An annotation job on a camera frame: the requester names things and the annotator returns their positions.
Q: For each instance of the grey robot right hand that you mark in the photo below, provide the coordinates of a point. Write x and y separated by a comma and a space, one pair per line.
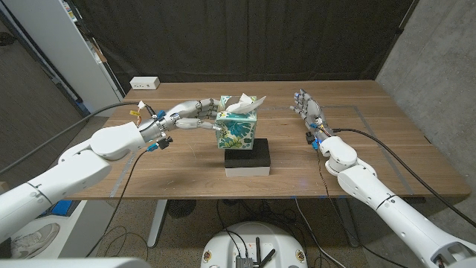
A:
312, 111

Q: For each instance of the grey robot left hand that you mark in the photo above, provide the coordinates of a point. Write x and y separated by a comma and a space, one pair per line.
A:
186, 111

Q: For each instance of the teal floral tissue box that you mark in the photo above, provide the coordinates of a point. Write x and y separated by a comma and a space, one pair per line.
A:
234, 134

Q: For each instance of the white tissue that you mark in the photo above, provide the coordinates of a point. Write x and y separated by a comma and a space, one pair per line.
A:
245, 106

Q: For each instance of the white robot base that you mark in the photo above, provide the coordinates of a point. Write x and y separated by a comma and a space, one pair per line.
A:
219, 245

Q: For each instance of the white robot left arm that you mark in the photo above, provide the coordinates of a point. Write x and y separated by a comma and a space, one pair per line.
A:
74, 175

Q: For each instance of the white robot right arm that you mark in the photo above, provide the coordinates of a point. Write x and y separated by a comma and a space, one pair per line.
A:
357, 178

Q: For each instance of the white power outlet box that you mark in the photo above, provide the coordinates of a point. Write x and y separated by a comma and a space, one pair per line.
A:
145, 83

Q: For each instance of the cardboard box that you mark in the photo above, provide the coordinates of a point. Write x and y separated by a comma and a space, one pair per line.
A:
3, 186

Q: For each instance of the black foam block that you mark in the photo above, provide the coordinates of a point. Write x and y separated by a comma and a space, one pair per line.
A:
247, 156

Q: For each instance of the white base block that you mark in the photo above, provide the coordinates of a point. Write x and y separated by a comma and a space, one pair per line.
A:
247, 172

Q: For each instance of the black backdrop curtain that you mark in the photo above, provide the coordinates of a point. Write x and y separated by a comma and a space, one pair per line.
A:
241, 37

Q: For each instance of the black round floor fan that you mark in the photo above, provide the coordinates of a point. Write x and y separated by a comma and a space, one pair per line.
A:
181, 208

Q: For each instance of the white table leg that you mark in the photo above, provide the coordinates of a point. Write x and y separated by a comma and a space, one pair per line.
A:
156, 223

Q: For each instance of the black backdrop stand pole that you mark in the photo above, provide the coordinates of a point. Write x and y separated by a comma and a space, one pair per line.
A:
400, 30

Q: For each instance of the white cabinet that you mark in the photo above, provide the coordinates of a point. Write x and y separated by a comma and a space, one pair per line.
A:
63, 48

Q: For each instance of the white floor platform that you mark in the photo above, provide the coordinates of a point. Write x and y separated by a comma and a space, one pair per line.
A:
85, 231

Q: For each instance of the black and blue foot pedal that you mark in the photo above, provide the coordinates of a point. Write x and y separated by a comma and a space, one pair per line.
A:
61, 207

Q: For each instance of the black antenna module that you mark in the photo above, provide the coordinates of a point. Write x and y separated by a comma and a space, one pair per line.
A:
243, 262

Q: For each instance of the grey sneaker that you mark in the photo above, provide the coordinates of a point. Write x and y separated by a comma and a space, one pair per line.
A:
37, 238

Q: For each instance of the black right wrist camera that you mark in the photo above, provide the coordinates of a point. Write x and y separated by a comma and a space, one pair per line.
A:
309, 137

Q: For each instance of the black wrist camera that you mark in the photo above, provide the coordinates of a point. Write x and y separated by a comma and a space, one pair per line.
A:
309, 137
165, 142

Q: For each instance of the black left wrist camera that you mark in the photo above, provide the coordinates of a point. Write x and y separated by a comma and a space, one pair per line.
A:
165, 142

